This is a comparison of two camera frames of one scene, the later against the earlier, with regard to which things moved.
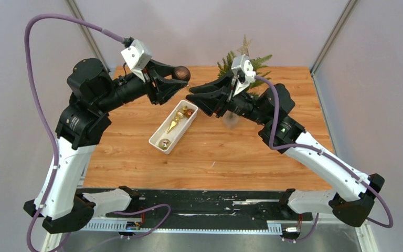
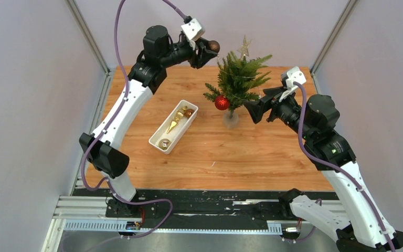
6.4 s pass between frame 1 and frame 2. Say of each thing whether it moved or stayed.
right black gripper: moved
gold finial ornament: stayed
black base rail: stayed
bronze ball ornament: stayed
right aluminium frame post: stayed
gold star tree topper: stayed
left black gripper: moved
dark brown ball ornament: moved
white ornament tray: stayed
